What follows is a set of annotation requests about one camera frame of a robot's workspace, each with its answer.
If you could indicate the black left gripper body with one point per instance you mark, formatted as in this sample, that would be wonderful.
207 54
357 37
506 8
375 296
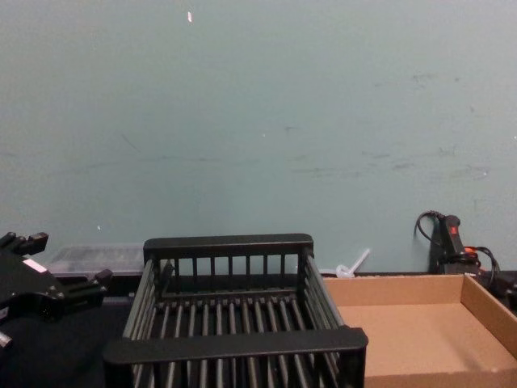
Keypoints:
28 287

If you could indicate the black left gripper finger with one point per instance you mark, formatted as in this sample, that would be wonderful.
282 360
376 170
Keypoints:
87 289
37 241

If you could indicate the clear plastic case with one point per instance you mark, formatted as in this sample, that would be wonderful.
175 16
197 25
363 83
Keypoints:
97 258

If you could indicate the black rack with steel bars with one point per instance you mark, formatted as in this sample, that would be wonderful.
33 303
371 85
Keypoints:
238 343

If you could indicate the shallow brown cardboard tray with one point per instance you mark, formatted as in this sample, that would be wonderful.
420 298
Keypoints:
420 335

